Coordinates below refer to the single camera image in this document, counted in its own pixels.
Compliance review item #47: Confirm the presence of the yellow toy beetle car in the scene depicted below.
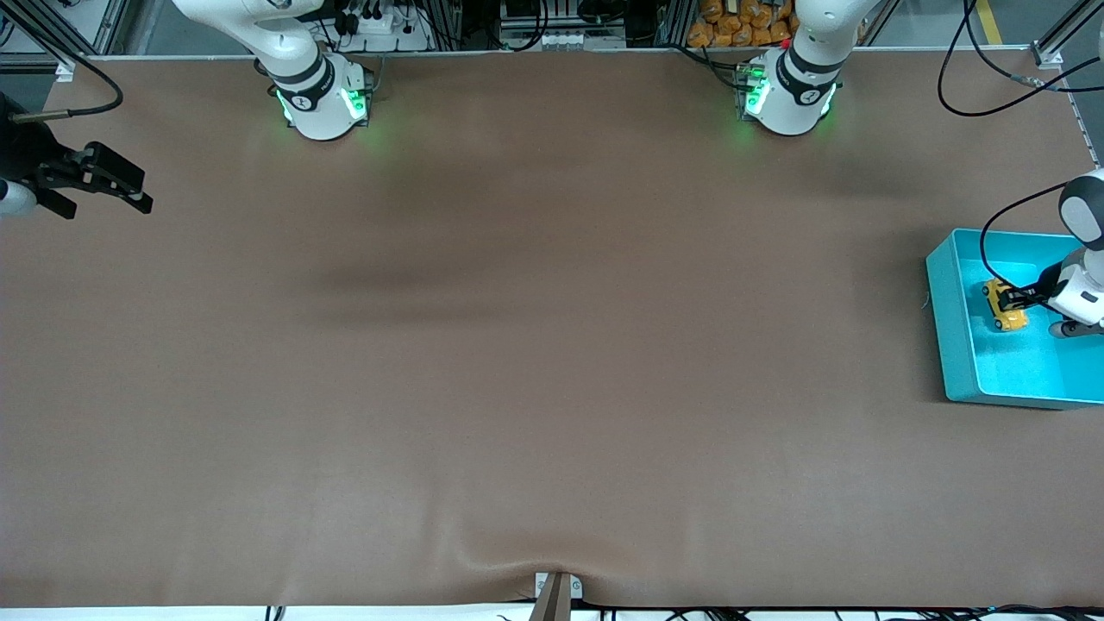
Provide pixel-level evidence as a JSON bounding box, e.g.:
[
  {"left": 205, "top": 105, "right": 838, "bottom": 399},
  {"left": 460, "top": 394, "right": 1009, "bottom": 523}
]
[{"left": 982, "top": 277, "right": 1030, "bottom": 333}]

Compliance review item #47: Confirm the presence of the teal plastic storage bin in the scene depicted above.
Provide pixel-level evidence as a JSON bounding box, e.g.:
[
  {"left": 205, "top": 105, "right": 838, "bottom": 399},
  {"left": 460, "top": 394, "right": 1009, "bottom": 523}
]
[{"left": 925, "top": 228, "right": 1104, "bottom": 411}]

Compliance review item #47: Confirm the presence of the white power strip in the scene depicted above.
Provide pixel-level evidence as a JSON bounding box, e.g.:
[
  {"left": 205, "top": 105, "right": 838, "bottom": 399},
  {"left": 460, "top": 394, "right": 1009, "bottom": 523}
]
[{"left": 339, "top": 0, "right": 434, "bottom": 51}]

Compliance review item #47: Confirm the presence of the brown table mat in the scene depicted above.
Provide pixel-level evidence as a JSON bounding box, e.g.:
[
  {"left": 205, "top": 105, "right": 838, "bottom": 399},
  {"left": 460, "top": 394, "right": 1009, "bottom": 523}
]
[{"left": 0, "top": 52, "right": 1104, "bottom": 609}]

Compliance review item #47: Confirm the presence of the black electronics rack unit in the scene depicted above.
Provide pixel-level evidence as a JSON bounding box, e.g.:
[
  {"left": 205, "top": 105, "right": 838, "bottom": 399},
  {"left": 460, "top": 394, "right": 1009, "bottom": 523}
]
[{"left": 499, "top": 0, "right": 658, "bottom": 50}]

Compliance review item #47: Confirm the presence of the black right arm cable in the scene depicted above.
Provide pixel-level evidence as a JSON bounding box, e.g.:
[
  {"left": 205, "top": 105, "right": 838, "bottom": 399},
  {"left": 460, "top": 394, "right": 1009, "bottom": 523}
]
[{"left": 7, "top": 39, "right": 124, "bottom": 123}]

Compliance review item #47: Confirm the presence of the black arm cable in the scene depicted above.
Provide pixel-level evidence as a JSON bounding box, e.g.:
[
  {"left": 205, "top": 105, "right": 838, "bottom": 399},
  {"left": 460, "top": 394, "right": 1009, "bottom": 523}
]
[
  {"left": 938, "top": 0, "right": 1104, "bottom": 299},
  {"left": 7, "top": 39, "right": 124, "bottom": 123}
]

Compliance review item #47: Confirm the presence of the aluminium frame profile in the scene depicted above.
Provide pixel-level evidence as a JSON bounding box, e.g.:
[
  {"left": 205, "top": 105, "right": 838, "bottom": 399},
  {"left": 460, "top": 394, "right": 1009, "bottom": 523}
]
[
  {"left": 1031, "top": 0, "right": 1104, "bottom": 70},
  {"left": 0, "top": 0, "right": 132, "bottom": 74}
]

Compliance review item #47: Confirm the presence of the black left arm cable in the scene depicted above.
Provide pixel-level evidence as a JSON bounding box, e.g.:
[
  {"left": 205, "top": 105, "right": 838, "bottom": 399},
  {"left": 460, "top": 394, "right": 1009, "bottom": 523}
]
[{"left": 938, "top": 0, "right": 1104, "bottom": 299}]

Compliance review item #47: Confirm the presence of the metal clamp bracket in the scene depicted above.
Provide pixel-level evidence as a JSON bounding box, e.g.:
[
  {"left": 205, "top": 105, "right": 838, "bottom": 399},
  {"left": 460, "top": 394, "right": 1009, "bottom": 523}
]
[{"left": 534, "top": 572, "right": 584, "bottom": 601}]

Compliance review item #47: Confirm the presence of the brown camera post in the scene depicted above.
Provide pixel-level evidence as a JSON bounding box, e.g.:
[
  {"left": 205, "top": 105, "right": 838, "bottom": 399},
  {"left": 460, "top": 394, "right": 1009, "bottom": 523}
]
[{"left": 528, "top": 574, "right": 574, "bottom": 621}]

